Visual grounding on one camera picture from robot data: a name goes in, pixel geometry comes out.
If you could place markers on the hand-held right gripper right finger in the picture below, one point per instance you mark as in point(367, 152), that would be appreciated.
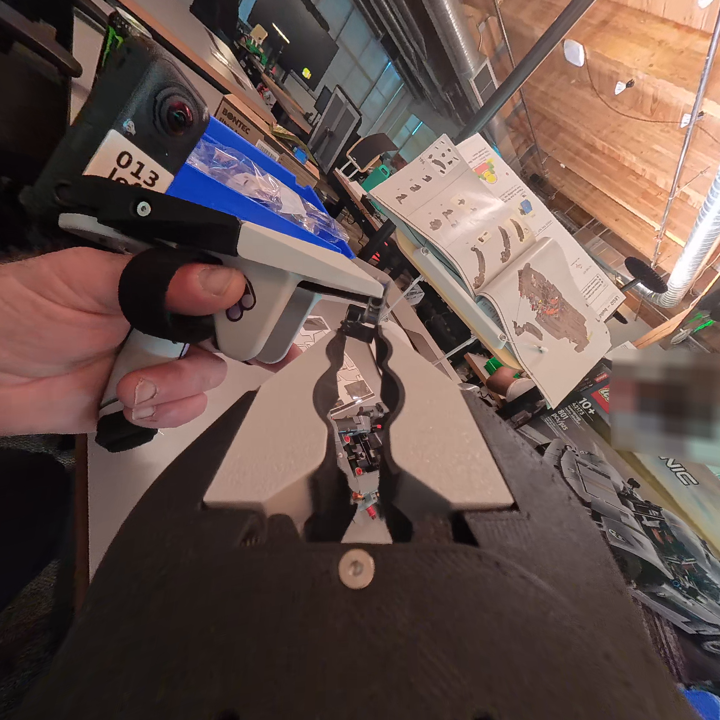
point(450, 450)

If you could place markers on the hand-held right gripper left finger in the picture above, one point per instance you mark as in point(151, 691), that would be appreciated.
point(270, 450)

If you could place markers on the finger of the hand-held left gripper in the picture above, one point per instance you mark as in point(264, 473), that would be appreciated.
point(270, 320)
point(315, 259)

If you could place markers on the black angled lego connector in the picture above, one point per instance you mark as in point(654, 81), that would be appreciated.
point(363, 320)

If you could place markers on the grey lego car model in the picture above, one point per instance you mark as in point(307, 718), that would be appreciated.
point(360, 444)

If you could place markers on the blue bin with square tag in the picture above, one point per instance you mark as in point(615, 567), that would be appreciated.
point(247, 191)

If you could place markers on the instruction booklet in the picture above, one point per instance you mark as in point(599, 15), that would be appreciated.
point(506, 253)

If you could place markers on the lego set box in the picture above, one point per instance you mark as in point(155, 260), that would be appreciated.
point(619, 506)

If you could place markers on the person's left hand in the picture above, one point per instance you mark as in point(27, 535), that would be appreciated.
point(56, 326)

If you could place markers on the black drink can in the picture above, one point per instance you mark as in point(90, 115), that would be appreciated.
point(124, 34)

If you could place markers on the long grey background desk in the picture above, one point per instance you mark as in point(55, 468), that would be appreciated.
point(185, 39)

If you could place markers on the clear bag with white strip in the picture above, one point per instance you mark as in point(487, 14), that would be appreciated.
point(259, 185)

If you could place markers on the white sticker sheet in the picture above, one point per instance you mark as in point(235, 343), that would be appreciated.
point(351, 377)

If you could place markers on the green plastic bin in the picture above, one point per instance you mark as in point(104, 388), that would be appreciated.
point(378, 179)

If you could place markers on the cardboard box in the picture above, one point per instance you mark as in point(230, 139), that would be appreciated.
point(242, 121)

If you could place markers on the black chair with white piping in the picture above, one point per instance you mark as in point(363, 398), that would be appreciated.
point(371, 149)

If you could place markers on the grey metal cabinet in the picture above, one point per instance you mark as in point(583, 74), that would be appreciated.
point(334, 129)

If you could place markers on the dark monitor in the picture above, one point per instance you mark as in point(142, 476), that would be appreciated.
point(292, 39)

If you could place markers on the white air vent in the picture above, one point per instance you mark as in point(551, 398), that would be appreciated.
point(484, 80)

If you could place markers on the silver ventilation duct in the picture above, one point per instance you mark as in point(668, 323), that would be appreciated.
point(692, 253)
point(455, 39)

